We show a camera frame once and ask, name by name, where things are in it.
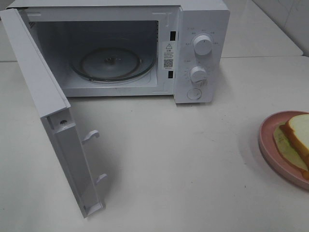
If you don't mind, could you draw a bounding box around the round door release button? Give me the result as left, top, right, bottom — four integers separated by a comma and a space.
187, 88, 202, 100

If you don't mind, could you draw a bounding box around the pink round plate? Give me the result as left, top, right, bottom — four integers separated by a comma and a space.
258, 111, 309, 190

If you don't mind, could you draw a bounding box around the white bread sandwich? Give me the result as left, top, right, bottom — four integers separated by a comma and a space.
273, 114, 309, 180

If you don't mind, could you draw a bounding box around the white microwave door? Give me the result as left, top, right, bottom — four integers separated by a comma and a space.
0, 9, 107, 217

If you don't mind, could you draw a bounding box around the glass microwave turntable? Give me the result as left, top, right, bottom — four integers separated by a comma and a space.
70, 47, 156, 83

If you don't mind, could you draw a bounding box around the white microwave oven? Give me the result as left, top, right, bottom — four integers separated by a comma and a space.
6, 0, 230, 103

